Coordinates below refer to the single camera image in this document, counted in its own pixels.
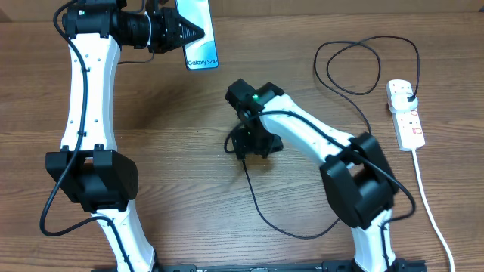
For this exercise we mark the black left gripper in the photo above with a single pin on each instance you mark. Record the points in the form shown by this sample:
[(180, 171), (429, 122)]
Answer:
[(172, 23)]

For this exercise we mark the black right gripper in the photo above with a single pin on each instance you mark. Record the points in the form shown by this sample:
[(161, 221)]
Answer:
[(246, 148)]

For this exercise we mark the Galaxy S24 smartphone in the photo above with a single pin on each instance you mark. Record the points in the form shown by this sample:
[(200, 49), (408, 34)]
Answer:
[(200, 51)]

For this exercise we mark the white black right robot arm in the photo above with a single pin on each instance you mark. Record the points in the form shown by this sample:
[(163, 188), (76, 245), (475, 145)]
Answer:
[(355, 173)]

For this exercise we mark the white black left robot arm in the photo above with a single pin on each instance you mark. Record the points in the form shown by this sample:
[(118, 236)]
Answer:
[(88, 168)]

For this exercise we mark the white usb charger adapter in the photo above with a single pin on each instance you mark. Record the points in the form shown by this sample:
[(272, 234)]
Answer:
[(400, 103)]

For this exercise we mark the white power strip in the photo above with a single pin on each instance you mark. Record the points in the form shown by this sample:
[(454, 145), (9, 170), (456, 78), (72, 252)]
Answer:
[(409, 132)]

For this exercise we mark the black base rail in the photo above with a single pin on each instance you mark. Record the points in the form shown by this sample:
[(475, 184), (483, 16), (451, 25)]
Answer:
[(400, 265)]

